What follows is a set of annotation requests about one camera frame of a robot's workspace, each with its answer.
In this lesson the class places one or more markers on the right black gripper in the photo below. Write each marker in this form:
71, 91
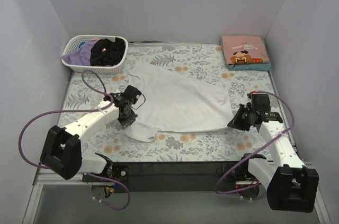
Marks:
239, 120

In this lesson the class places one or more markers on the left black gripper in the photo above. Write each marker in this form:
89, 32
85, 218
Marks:
127, 119

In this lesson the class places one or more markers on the white t shirt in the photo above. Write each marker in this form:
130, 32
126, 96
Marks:
176, 103

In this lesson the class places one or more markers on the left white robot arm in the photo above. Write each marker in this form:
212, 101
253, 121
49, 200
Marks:
62, 150

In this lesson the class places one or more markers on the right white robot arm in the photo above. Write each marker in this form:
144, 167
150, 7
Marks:
290, 185

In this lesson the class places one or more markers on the floral table mat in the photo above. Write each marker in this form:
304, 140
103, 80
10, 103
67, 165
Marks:
202, 62

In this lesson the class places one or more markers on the black garment in basket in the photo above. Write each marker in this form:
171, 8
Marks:
107, 52

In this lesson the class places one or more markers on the white plastic laundry basket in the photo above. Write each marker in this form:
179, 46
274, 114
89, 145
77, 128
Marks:
76, 41

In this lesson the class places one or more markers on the purple garment in basket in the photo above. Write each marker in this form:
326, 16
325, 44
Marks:
82, 55

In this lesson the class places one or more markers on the folded pink t shirt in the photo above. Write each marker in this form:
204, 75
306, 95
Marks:
243, 49

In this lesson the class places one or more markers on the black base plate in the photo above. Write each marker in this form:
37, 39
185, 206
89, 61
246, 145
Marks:
183, 177

